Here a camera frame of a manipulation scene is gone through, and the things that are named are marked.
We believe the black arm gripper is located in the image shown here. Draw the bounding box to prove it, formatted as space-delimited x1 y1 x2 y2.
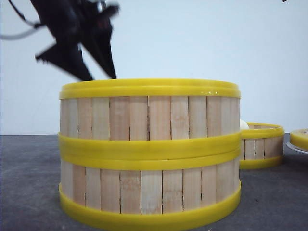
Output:
31 0 120 81

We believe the bamboo steamer basket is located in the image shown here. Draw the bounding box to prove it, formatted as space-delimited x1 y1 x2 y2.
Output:
59 158 241 231
58 77 242 161

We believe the bamboo steamer basket single bun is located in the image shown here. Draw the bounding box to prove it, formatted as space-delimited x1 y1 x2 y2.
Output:
240 122 284 169

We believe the yellow woven bamboo steamer lid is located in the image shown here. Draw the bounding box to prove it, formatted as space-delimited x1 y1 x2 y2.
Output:
290 128 308 150

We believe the white steamed bun single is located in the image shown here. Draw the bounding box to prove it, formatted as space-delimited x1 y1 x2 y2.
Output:
240 119 249 130

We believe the white plate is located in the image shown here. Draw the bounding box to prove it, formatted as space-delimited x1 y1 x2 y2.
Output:
286 142 308 154

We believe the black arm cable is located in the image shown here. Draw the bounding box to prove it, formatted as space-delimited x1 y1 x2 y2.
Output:
0 0 46 40

